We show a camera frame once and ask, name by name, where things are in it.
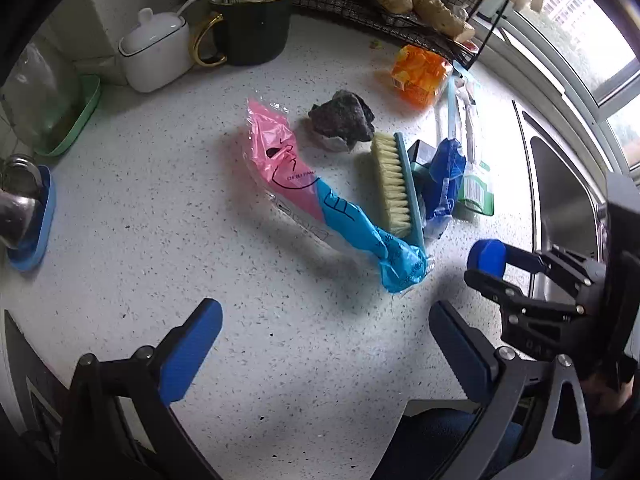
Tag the black gas stove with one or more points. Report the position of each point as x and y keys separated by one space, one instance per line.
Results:
x=35 y=375

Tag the pink and blue plastic bag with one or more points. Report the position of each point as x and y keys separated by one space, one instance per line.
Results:
x=280 y=160

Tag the grey rag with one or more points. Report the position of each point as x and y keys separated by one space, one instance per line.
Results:
x=340 y=115

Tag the window frame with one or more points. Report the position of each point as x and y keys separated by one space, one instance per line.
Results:
x=575 y=85

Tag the toothbrush package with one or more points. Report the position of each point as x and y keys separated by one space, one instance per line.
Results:
x=472 y=125

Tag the steel sink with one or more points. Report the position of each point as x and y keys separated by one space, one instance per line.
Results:
x=560 y=200

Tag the blue and white packet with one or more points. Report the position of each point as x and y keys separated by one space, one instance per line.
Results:
x=445 y=175

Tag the blue lid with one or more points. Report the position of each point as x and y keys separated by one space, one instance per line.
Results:
x=487 y=257

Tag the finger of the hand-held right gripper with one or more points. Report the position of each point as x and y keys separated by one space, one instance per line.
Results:
x=500 y=290
x=525 y=260

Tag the glass carafe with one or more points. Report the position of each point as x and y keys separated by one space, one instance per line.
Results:
x=40 y=95

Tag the orange packet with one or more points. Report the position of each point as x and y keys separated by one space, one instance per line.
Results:
x=420 y=72

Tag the white sugar jar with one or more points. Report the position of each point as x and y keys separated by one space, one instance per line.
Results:
x=155 y=55

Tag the black and green charger plug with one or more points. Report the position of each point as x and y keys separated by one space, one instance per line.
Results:
x=422 y=152

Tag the scrub brush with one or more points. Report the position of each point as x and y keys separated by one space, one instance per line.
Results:
x=392 y=180

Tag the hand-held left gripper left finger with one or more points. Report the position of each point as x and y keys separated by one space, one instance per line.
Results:
x=192 y=350

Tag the green tray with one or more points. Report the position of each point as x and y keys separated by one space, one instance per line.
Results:
x=85 y=110

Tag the person's leg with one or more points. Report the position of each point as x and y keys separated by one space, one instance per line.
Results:
x=440 y=440

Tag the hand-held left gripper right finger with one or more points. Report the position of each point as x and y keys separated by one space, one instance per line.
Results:
x=460 y=355

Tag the black utensil mug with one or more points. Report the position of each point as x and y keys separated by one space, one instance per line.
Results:
x=250 y=30

